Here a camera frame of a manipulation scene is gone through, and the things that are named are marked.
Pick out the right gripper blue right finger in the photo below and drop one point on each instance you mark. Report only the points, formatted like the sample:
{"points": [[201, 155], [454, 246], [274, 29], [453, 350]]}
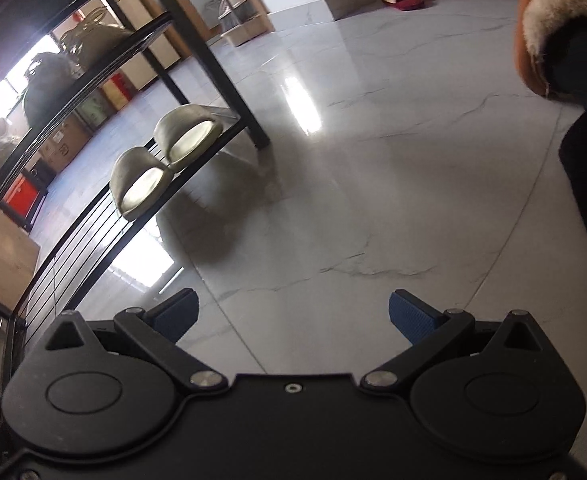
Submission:
{"points": [[435, 337]]}

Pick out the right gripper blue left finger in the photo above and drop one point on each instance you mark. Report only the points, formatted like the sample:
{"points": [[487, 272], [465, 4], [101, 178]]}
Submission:
{"points": [[153, 335]]}

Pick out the beige slipper inner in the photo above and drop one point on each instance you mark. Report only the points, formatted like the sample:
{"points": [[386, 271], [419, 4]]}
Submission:
{"points": [[138, 179]]}

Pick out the red cabinet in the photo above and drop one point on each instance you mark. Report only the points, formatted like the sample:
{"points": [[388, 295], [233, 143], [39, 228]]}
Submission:
{"points": [[23, 200]]}

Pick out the cardboard box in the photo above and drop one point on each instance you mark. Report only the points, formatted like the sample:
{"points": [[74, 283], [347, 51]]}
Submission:
{"points": [[64, 144]]}

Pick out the green framed box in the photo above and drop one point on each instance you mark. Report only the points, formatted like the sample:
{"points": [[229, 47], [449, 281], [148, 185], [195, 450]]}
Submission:
{"points": [[95, 110]]}

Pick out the black metal shoe rack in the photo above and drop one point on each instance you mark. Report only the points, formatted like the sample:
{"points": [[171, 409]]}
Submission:
{"points": [[81, 253]]}

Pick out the brown fur-lined boot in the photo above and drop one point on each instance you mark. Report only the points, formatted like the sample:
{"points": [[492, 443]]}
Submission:
{"points": [[537, 21]]}

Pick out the beige slipper near rack post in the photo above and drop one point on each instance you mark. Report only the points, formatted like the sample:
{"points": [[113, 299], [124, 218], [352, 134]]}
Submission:
{"points": [[185, 133]]}

